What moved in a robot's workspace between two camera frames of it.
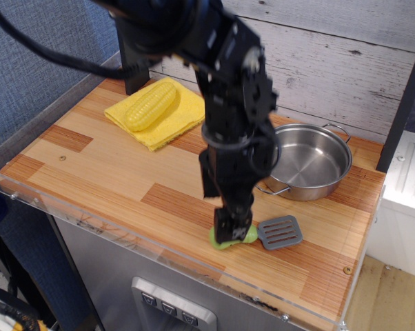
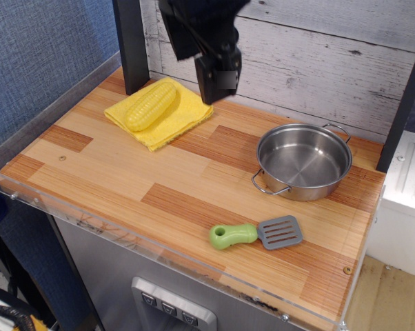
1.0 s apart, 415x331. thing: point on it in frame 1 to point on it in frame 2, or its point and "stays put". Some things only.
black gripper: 243,149 to 212,23
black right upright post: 413,88 stays put
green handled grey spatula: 276,233 stays put
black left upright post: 134,60 stays put
